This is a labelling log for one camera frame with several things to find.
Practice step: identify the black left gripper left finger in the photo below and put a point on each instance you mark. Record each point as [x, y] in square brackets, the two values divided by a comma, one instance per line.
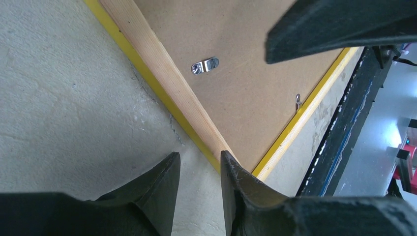
[144, 206]

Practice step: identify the silver turn button clip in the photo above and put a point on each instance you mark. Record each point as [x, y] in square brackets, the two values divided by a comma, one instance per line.
[205, 66]

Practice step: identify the small silver frame clip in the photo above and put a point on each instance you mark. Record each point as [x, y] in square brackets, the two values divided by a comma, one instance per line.
[298, 102]

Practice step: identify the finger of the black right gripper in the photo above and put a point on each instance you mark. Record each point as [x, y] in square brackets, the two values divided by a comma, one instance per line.
[314, 26]

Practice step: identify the brown frame backing board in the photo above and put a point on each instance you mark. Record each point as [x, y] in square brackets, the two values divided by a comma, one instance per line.
[248, 100]

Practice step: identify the red black base electronics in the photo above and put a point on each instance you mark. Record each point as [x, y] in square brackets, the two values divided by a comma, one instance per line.
[404, 172]

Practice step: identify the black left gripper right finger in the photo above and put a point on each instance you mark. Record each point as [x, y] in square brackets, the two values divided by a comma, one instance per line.
[252, 208]

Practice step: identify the wooden picture frame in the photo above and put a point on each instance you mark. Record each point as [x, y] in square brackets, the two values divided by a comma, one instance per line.
[126, 24]

